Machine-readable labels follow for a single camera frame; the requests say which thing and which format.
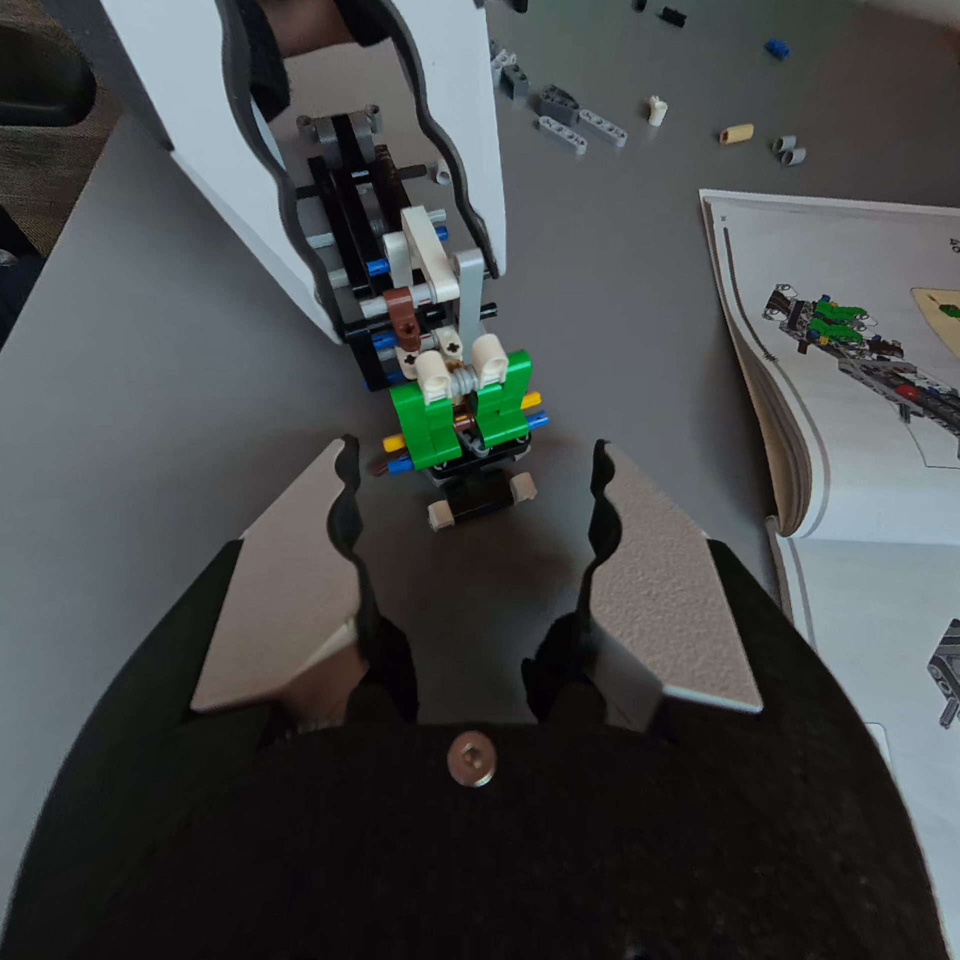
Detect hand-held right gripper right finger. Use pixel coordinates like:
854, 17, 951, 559
519, 438, 765, 735

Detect lego instruction booklet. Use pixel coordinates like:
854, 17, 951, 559
697, 187, 960, 931

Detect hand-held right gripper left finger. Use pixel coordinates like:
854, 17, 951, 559
189, 433, 420, 735

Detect black and green lego assembly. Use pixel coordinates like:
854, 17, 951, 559
294, 105, 550, 534

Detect person's dark trousers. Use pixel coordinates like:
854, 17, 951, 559
0, 210, 48, 354

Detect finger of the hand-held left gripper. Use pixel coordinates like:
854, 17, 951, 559
97, 0, 348, 346
378, 0, 506, 280

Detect dark fabric chair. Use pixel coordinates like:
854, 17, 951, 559
0, 0, 125, 260

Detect dark grey angled lego connector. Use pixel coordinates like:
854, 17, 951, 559
534, 84, 580, 126

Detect light grey lego beam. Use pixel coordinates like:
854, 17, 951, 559
535, 117, 588, 156
577, 110, 629, 148

